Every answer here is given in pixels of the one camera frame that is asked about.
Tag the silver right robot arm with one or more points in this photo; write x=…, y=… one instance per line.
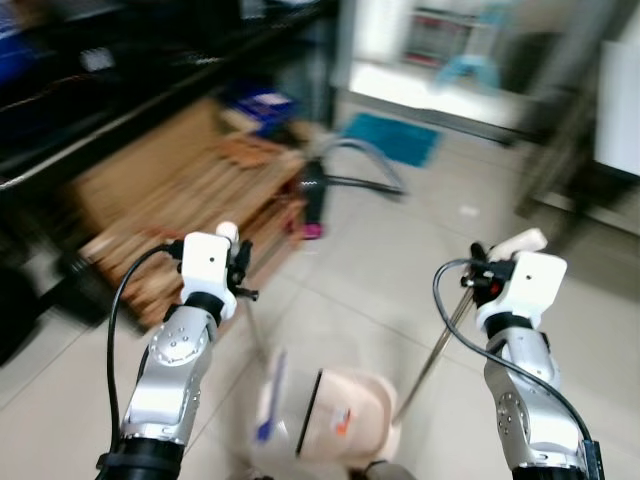
x=525, y=400

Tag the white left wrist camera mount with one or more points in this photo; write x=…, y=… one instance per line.
x=207, y=260

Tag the black vacuum cleaner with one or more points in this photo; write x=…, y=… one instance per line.
x=312, y=195

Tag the light blue plastic stool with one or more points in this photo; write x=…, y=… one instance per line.
x=470, y=65

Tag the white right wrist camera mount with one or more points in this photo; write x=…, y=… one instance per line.
x=530, y=285

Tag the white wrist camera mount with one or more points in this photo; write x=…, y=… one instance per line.
x=530, y=285
x=207, y=260

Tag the teal floor mat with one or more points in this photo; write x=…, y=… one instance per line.
x=392, y=138

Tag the white and blue broom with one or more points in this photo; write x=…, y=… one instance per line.
x=270, y=400

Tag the blue box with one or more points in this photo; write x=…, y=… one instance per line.
x=262, y=105

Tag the black workbench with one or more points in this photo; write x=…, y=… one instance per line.
x=120, y=90

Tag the grey metal post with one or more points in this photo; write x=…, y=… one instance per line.
x=565, y=110

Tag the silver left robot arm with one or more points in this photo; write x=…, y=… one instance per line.
x=170, y=375

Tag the brown wooden crate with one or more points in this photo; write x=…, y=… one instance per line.
x=180, y=190

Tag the white board panel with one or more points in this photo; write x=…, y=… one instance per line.
x=620, y=110

